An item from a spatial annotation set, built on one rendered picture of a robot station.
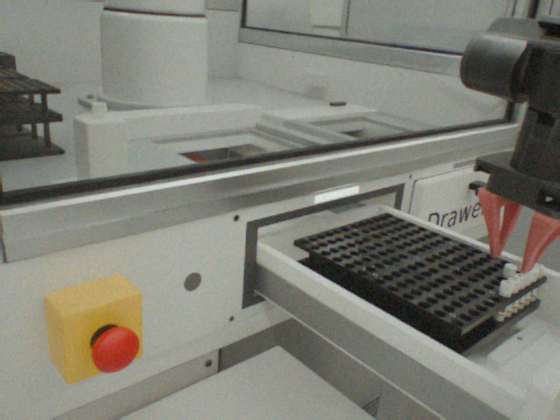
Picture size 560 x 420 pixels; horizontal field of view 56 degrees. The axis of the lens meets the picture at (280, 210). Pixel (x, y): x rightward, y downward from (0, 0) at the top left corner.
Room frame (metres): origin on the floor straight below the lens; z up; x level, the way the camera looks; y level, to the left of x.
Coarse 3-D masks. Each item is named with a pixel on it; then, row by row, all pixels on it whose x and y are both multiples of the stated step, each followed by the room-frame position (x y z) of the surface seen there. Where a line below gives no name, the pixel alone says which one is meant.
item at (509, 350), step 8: (536, 320) 0.51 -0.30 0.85; (528, 328) 0.49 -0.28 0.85; (536, 328) 0.49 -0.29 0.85; (544, 328) 0.50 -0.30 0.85; (520, 336) 0.48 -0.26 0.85; (528, 336) 0.48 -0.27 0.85; (536, 336) 0.48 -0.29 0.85; (504, 344) 0.46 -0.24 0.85; (512, 344) 0.46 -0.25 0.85; (520, 344) 0.46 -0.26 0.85; (528, 344) 0.47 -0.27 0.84; (496, 352) 0.44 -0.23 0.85; (504, 352) 0.44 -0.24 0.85; (512, 352) 0.45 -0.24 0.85; (520, 352) 0.46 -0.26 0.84; (488, 360) 0.44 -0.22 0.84; (496, 360) 0.43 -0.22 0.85; (504, 360) 0.43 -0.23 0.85; (496, 368) 0.43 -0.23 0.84
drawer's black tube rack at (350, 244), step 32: (352, 224) 0.63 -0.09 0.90; (384, 224) 0.64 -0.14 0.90; (416, 224) 0.64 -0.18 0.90; (320, 256) 0.53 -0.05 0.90; (352, 256) 0.53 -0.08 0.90; (384, 256) 0.54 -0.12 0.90; (416, 256) 0.54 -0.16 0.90; (448, 256) 0.55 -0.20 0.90; (480, 256) 0.56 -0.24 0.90; (352, 288) 0.51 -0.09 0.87; (384, 288) 0.46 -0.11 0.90; (416, 288) 0.47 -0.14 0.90; (448, 288) 0.47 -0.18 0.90; (480, 288) 0.48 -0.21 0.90; (416, 320) 0.46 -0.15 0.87; (512, 320) 0.47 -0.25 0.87
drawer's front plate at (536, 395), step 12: (552, 360) 0.32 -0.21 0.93; (540, 372) 0.31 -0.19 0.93; (552, 372) 0.31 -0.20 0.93; (540, 384) 0.30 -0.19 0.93; (552, 384) 0.29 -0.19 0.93; (528, 396) 0.30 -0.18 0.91; (540, 396) 0.29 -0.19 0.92; (552, 396) 0.29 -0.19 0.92; (528, 408) 0.30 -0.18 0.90; (540, 408) 0.29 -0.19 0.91; (552, 408) 0.29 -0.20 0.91
